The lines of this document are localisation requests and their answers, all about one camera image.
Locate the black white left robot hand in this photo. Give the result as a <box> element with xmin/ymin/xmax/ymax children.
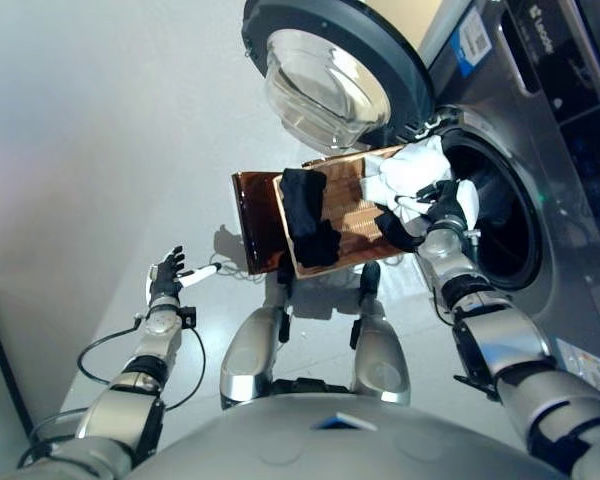
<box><xmin>147</xmin><ymin>244</ymin><xmax>225</xmax><ymax>306</ymax></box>

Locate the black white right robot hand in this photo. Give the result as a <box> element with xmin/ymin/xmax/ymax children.
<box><xmin>412</xmin><ymin>178</ymin><xmax>481</xmax><ymax>230</ymax></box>

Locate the white garment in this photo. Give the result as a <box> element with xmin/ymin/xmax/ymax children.
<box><xmin>359</xmin><ymin>137</ymin><xmax>454</xmax><ymax>224</ymax></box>

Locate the black garment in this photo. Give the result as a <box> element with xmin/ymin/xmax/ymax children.
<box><xmin>374</xmin><ymin>212</ymin><xmax>426</xmax><ymax>254</ymax></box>
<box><xmin>279</xmin><ymin>168</ymin><xmax>342</xmax><ymax>269</ymax></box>

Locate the grey drum washing machine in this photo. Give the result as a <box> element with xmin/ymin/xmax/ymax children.
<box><xmin>409</xmin><ymin>0</ymin><xmax>600</xmax><ymax>401</ymax></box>

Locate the round washing machine door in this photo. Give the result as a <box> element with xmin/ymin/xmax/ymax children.
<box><xmin>240</xmin><ymin>0</ymin><xmax>436</xmax><ymax>151</ymax></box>

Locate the wicker laundry basket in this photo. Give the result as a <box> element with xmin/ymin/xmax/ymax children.
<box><xmin>272</xmin><ymin>144</ymin><xmax>426</xmax><ymax>280</ymax></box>

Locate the brown acrylic stool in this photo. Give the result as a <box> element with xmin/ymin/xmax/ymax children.
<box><xmin>230</xmin><ymin>171</ymin><xmax>287</xmax><ymax>276</ymax></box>

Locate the silver left robot leg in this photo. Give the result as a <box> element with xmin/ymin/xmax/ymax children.
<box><xmin>219</xmin><ymin>259</ymin><xmax>294</xmax><ymax>411</ymax></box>

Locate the silver robot leg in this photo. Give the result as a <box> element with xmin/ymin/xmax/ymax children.
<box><xmin>219</xmin><ymin>259</ymin><xmax>294</xmax><ymax>411</ymax></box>
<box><xmin>349</xmin><ymin>262</ymin><xmax>411</xmax><ymax>406</ymax></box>

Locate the blue barcode sticker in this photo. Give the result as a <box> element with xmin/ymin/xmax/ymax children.
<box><xmin>452</xmin><ymin>9</ymin><xmax>494</xmax><ymax>76</ymax></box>

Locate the silver right robot leg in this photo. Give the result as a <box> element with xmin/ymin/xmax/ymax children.
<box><xmin>349</xmin><ymin>262</ymin><xmax>411</xmax><ymax>406</ymax></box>

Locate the grey panel black edge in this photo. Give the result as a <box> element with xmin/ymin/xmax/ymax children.
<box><xmin>0</xmin><ymin>279</ymin><xmax>35</xmax><ymax>441</ymax></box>

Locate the white counter cabinet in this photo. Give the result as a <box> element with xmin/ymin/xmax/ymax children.
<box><xmin>364</xmin><ymin>0</ymin><xmax>446</xmax><ymax>51</ymax></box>

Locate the blue white energy label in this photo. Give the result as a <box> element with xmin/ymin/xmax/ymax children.
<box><xmin>554</xmin><ymin>337</ymin><xmax>600</xmax><ymax>401</ymax></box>

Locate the grey robot torso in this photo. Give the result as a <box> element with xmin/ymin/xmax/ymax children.
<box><xmin>124</xmin><ymin>379</ymin><xmax>566</xmax><ymax>480</ymax></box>

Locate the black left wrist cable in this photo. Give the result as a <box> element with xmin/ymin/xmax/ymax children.
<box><xmin>17</xmin><ymin>319</ymin><xmax>206</xmax><ymax>466</ymax></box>

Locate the white vertical cabinet post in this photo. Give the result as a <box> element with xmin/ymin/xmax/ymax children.
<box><xmin>417</xmin><ymin>0</ymin><xmax>476</xmax><ymax>66</ymax></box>

